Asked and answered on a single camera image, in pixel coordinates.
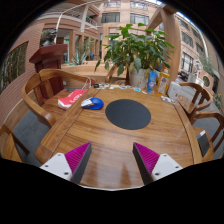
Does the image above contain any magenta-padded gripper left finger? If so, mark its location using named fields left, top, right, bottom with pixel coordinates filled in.
left=39, top=141, right=93, bottom=185

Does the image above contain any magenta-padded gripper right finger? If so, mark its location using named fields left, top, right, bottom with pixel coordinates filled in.
left=132, top=142, right=184, bottom=186

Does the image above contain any blue and white computer mouse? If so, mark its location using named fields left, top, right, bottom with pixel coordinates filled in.
left=80, top=97, right=105, bottom=111

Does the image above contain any round dark grey mouse pad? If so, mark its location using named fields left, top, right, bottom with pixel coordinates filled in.
left=104, top=98, right=152, bottom=131

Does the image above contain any dark flat notebook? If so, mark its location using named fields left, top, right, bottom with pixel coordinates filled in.
left=196, top=129, right=212, bottom=158

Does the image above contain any wooden armchair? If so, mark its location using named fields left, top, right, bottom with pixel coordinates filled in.
left=21, top=68, right=101, bottom=129
left=105, top=63, right=129, bottom=85
left=189, top=110, right=224, bottom=159
left=178, top=82, right=213, bottom=116
left=0, top=124, right=30, bottom=164

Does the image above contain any white wipes packet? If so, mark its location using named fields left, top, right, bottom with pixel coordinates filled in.
left=160, top=95, right=176, bottom=104

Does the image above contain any red paper shopping bag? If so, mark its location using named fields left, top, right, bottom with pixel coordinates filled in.
left=57, top=88, right=88, bottom=110

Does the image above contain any white pump bottle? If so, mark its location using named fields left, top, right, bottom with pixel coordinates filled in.
left=166, top=80, right=182, bottom=100

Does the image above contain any yellow liquid bottle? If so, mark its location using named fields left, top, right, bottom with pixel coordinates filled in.
left=156, top=68, right=171, bottom=96

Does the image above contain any blue tube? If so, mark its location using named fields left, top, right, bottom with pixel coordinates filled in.
left=146, top=70, right=158, bottom=94

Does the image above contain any black parked car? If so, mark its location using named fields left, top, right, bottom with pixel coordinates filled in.
left=178, top=70, right=190, bottom=83

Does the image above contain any long wooden planter box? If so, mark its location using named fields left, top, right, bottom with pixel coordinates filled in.
left=61, top=61, right=111, bottom=89

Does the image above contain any spiky green agave plant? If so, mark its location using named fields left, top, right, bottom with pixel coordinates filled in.
left=66, top=49, right=89, bottom=66

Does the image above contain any green plant in white pot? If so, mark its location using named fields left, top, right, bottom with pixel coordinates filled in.
left=94, top=22, right=175, bottom=90

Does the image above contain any dark bust statue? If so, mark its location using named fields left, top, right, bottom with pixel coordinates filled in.
left=40, top=28, right=58, bottom=48

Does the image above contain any dark red wooden pedestal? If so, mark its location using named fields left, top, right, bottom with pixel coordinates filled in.
left=28, top=43, right=69, bottom=98

